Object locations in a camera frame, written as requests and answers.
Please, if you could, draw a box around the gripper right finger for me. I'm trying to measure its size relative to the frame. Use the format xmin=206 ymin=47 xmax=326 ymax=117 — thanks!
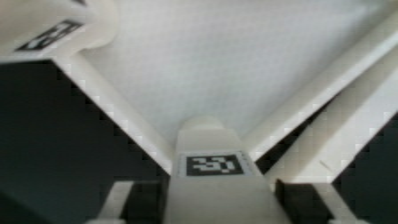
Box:
xmin=275 ymin=180 xmax=371 ymax=224

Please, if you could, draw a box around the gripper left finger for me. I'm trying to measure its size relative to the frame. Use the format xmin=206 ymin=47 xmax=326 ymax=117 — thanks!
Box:
xmin=85 ymin=181 xmax=163 ymax=224

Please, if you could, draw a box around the white leg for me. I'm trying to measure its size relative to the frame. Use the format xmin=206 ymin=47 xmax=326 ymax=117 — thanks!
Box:
xmin=163 ymin=116 xmax=289 ymax=224
xmin=0 ymin=0 xmax=117 ymax=64

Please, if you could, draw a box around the white desk top tray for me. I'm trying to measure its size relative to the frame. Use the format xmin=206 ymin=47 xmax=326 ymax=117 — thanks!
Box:
xmin=58 ymin=0 xmax=398 ymax=168

